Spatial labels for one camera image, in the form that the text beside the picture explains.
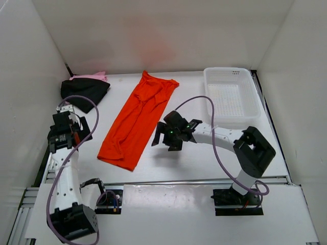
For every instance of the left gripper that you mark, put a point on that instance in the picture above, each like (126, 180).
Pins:
(83, 126)

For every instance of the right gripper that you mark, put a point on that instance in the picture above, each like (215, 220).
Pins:
(166, 132)

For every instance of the orange garment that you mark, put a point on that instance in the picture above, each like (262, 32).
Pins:
(135, 123)

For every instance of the black t shirt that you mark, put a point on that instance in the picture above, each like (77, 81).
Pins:
(82, 104)

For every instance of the pink t shirt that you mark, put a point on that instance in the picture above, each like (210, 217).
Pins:
(89, 76)

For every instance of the white plastic basket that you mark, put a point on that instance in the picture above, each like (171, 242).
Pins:
(234, 96)

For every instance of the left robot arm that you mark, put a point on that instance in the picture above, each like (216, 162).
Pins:
(70, 208)

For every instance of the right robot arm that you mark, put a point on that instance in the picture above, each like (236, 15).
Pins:
(251, 148)

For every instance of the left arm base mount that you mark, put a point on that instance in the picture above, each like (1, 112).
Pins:
(102, 200)

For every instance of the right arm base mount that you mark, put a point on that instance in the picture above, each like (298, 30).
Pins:
(228, 202)

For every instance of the aluminium table frame rail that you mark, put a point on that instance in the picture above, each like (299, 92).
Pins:
(19, 233)

